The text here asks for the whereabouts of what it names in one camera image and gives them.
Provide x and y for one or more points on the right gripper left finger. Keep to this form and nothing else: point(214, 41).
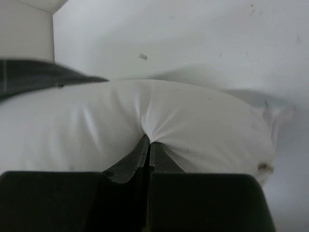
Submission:
point(114, 200)

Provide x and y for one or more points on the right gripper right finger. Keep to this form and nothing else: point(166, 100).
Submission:
point(183, 202)

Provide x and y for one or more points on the white pillow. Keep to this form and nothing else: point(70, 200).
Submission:
point(91, 127)

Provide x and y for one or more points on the dark grey checked pillowcase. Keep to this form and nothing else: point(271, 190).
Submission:
point(19, 76)

